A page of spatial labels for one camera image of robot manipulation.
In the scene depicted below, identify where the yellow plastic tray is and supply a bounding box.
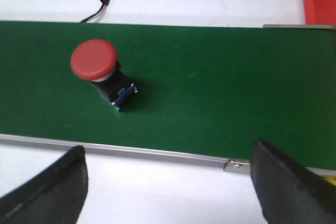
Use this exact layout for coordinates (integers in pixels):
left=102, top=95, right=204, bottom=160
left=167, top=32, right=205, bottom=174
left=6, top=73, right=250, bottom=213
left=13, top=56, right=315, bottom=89
left=324, top=176, right=336, bottom=185

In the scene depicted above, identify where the aluminium conveyor side rail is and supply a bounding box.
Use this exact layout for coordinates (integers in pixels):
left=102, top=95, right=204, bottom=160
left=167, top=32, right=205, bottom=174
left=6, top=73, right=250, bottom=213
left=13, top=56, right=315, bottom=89
left=0, top=133, right=336, bottom=176

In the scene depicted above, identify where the green conveyor belt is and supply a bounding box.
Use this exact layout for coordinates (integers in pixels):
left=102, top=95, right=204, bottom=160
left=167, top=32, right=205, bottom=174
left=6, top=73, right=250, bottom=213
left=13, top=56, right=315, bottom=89
left=1, top=22, right=335, bottom=169

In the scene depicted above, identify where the red mushroom push button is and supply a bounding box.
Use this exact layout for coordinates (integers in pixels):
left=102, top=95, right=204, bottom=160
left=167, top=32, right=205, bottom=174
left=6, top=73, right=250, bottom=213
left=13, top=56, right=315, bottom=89
left=70, top=39, right=138, bottom=111

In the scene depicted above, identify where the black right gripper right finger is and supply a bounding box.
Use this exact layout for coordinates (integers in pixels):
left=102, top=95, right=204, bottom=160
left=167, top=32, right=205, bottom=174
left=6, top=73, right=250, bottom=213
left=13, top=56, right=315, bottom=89
left=250, top=140, right=335, bottom=223

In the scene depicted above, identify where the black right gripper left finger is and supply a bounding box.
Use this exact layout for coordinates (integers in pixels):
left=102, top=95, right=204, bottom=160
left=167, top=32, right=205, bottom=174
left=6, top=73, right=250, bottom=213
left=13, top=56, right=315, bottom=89
left=1, top=145, right=89, bottom=223

